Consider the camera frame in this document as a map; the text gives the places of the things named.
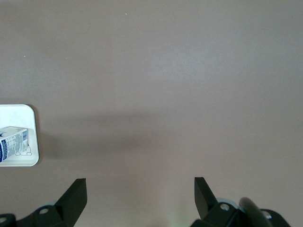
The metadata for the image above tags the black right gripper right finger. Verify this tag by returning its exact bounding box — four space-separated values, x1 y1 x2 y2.
191 176 239 227

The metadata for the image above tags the cream plastic tray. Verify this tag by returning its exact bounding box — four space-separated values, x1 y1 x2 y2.
0 104 40 167

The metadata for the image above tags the blue white milk carton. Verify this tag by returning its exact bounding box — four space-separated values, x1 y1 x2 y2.
0 126 29 164

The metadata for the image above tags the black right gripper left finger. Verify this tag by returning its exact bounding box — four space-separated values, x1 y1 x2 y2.
16 178 88 227

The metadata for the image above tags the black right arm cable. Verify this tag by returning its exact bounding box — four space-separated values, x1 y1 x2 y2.
238 197 275 227

